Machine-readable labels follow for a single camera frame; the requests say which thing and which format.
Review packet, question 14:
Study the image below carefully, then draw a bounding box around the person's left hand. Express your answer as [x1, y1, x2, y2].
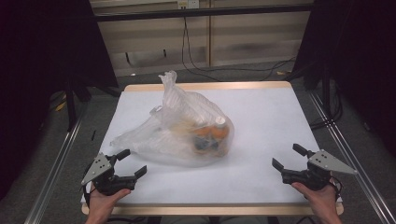
[88, 186, 132, 219]

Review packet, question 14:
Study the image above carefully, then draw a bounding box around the black curtain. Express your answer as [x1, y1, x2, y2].
[0, 0, 120, 200]
[290, 0, 396, 158]

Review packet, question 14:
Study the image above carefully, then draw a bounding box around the metal floor rail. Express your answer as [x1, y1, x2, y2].
[23, 104, 90, 224]
[307, 91, 396, 224]

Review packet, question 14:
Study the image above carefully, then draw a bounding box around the black metal stand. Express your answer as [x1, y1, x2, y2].
[320, 66, 333, 120]
[64, 78, 78, 133]

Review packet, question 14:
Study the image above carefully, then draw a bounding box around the orange label drink bottle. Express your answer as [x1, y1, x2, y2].
[191, 124, 216, 155]

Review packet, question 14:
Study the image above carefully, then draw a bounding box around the clear plastic bag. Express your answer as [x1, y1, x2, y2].
[109, 70, 235, 168]

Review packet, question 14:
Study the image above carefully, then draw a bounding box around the person's right hand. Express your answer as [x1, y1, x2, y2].
[291, 182, 339, 219]

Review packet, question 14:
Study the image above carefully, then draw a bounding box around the dark horizontal wall bar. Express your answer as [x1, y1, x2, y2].
[93, 3, 315, 22]

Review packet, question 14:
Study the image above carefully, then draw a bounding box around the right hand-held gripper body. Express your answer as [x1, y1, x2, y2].
[281, 148, 359, 191]

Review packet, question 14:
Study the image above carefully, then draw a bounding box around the bundle of black floor cables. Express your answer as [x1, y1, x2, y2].
[309, 88, 345, 131]

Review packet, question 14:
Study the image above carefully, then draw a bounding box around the black wall cable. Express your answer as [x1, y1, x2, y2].
[181, 16, 220, 82]

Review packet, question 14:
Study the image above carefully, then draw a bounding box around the black floor cable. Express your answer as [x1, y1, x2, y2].
[214, 56, 297, 82]

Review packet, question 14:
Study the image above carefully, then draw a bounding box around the white wall socket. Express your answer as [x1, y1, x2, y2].
[177, 0, 200, 9]

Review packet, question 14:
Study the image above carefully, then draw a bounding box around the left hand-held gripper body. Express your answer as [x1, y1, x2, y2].
[81, 152, 138, 197]

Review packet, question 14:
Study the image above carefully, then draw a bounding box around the yellow can upper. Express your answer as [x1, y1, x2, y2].
[210, 116, 232, 155]

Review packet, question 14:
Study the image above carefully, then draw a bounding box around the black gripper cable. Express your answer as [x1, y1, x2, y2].
[80, 181, 95, 210]
[329, 176, 344, 202]

